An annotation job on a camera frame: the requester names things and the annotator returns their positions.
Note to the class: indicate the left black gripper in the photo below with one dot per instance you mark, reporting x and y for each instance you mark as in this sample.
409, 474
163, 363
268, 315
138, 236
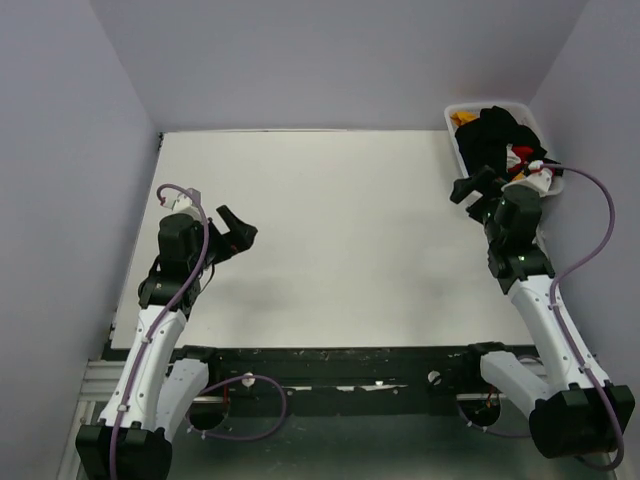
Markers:
242, 235

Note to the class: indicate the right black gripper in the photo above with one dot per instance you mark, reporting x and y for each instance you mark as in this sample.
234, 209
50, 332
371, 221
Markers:
479, 181

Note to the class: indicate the black t shirt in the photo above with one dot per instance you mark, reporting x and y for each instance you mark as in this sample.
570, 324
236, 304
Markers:
483, 142

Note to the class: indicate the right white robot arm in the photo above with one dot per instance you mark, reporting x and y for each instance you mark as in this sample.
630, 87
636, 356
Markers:
576, 409

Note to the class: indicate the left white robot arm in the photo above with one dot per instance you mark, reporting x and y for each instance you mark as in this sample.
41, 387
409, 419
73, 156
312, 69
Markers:
133, 436

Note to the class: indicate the white t shirt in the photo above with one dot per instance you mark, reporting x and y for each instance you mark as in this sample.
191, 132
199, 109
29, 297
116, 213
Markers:
513, 161

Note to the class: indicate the red t shirt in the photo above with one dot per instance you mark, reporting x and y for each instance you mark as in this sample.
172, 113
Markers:
523, 152

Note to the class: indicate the yellow t shirt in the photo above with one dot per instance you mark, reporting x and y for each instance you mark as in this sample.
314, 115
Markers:
461, 118

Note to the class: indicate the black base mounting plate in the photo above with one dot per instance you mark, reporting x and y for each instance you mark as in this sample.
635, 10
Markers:
328, 382

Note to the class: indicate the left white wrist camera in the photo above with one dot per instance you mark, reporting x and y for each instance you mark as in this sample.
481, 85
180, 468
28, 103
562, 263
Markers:
187, 202

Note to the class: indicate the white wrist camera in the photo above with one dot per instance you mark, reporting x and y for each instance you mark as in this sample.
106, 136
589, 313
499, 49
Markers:
537, 177
187, 202

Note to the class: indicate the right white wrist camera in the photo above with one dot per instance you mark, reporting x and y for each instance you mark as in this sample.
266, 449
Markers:
537, 177

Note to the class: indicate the aluminium frame rail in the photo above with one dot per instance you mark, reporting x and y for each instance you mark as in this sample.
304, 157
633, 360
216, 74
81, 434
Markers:
97, 386

